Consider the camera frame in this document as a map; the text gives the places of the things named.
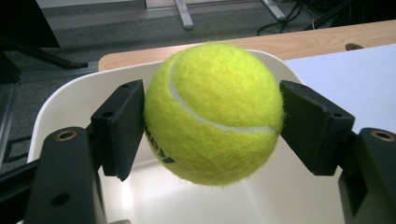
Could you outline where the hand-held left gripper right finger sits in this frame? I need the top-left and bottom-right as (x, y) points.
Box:
(278, 79), (357, 176)

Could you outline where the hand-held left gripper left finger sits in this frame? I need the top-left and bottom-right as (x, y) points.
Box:
(90, 78), (147, 182)

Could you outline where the white plastic bin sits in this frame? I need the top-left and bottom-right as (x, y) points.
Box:
(17, 49), (347, 224)

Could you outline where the yellow tennis ball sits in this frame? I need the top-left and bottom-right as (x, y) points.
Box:
(143, 41), (287, 187)

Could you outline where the white table mat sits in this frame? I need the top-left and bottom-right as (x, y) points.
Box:
(284, 43), (396, 134)

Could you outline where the black metal stand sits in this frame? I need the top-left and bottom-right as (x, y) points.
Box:
(0, 36), (90, 70)

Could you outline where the tangle of black cables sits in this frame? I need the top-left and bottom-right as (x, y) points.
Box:
(256, 0), (349, 36)

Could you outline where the grey metal floor rail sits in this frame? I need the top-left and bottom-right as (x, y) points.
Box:
(0, 82), (20, 169)

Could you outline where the grey metal desk frame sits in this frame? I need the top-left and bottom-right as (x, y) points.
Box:
(174, 0), (287, 31)

